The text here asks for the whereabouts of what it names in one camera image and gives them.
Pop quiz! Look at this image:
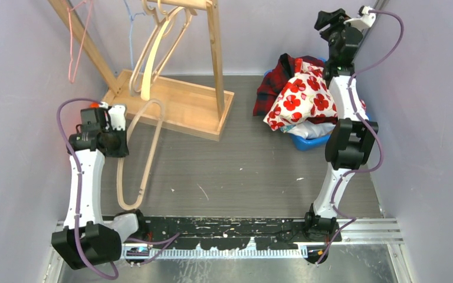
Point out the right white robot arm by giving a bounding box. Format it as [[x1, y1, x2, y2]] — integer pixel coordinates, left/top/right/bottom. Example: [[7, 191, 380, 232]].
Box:
[[303, 6, 379, 242]]

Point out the red white floral garment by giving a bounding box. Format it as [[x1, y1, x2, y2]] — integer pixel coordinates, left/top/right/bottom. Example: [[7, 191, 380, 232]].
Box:
[[262, 56, 337, 131]]

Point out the blue plastic bin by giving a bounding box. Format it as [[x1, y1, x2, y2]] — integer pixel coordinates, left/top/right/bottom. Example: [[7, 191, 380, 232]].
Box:
[[270, 77, 350, 150]]

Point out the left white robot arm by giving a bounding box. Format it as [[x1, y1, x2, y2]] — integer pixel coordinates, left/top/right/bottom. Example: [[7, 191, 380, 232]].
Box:
[[51, 104, 149, 269]]

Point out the beige plastic hanger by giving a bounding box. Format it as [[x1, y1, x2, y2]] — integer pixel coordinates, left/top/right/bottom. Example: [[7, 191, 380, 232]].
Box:
[[136, 1, 196, 101], [129, 1, 197, 101]]

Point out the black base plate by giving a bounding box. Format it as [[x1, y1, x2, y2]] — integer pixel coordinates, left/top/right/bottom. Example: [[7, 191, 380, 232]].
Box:
[[131, 215, 342, 251]]

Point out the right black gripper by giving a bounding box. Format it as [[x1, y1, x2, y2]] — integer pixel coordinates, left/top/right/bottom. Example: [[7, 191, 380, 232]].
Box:
[[313, 9, 362, 61]]

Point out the blue floral garment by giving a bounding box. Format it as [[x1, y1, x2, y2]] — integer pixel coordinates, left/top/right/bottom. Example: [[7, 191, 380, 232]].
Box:
[[280, 124, 295, 133]]

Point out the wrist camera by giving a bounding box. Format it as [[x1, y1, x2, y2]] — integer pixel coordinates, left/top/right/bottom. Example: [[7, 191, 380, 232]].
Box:
[[344, 6, 376, 31], [99, 102, 127, 131]]

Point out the red black plaid dress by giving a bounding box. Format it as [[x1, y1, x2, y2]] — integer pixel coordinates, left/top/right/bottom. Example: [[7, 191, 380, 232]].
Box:
[[252, 52, 368, 126]]

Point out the blue wire hanger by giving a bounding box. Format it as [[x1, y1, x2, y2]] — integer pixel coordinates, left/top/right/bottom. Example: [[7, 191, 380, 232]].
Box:
[[123, 0, 147, 68]]

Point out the pink wire hanger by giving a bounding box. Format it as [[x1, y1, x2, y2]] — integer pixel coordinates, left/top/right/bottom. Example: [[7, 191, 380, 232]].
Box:
[[66, 0, 94, 84]]

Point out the wooden clothes rack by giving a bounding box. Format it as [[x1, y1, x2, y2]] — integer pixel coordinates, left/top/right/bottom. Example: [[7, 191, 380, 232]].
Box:
[[50, 1, 234, 141]]

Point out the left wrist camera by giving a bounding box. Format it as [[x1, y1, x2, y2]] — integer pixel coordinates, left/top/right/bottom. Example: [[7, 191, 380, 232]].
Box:
[[99, 102, 127, 131]]

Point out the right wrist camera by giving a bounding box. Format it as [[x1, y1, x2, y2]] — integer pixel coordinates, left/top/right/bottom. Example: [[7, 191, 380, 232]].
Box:
[[344, 6, 376, 31]]

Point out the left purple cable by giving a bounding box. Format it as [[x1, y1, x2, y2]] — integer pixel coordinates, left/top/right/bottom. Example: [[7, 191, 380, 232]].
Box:
[[56, 97, 181, 281]]

